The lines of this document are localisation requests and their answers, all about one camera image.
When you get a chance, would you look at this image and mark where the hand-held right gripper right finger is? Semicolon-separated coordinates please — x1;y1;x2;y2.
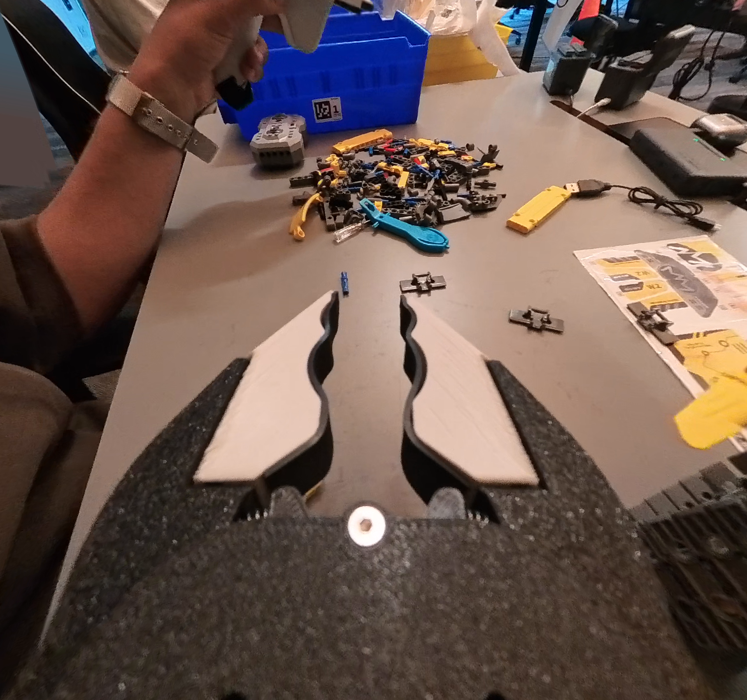
400;294;540;508

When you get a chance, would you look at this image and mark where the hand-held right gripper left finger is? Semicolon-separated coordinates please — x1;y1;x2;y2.
193;290;340;515

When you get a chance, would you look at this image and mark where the pile of toy building parts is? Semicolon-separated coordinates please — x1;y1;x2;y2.
289;128;506;235

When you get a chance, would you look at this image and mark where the black toy track link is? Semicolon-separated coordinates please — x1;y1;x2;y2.
400;272;448;296
627;301;681;346
509;306;566;333

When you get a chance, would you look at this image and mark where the person's left forearm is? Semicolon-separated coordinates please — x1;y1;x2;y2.
35;102;189;336

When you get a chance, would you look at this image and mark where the person's left hand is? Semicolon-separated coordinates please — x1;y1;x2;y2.
124;0;288;124

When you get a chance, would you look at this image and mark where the blue plastic bin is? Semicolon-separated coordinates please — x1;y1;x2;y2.
218;8;433;126

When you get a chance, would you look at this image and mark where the white plastic bag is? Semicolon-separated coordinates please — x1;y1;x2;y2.
382;0;524;77

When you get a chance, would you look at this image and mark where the grey toy motor block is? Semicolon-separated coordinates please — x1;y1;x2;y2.
250;113;309;169

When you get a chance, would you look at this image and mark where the long yellow toy block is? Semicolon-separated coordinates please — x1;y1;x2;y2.
506;185;573;234
331;128;393;156

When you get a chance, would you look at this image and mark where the yellow plastic bin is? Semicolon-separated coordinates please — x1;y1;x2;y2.
423;29;500;87

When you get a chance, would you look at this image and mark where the teal plastic tool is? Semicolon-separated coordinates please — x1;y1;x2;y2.
359;198;452;256

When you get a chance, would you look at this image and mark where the yellow curved toy piece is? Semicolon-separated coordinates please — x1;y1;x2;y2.
289;191;325;241

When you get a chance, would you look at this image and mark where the person's brown shirt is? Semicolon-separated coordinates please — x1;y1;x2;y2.
0;216;160;663

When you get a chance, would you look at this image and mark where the instruction booklet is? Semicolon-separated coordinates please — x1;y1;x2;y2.
573;236;747;398

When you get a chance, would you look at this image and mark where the black battery charger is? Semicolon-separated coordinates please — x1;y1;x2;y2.
543;40;596;97
594;26;697;111

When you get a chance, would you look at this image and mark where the black office chair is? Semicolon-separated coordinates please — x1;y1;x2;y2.
0;0;113;161

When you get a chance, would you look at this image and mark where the yellow black tracked toy vehicle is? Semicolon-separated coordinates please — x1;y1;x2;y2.
633;376;747;663

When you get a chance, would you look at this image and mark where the black box device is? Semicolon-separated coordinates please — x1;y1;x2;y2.
630;125;747;196

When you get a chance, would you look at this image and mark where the grey rounded device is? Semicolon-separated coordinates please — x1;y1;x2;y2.
691;113;747;150

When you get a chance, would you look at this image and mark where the black usb cable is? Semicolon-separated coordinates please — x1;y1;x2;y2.
563;179;718;233

